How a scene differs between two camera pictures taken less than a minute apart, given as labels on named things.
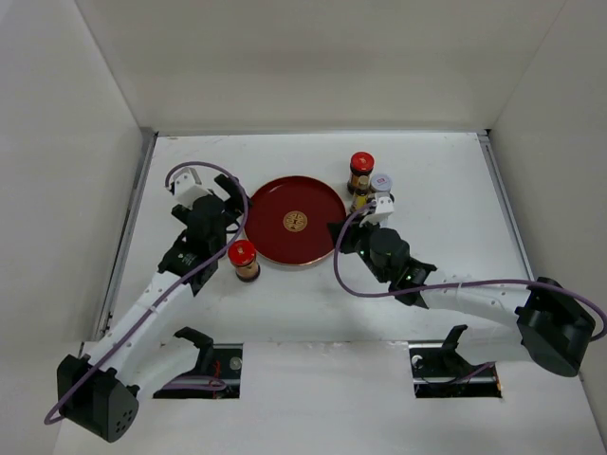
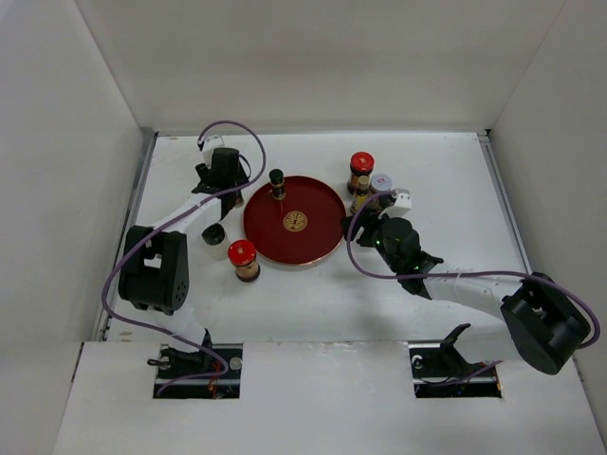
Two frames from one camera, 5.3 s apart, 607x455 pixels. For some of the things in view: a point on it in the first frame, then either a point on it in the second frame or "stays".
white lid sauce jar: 381,183 stays
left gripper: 236,193 → 205,172
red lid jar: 361,163 stays
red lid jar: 242,256 stays
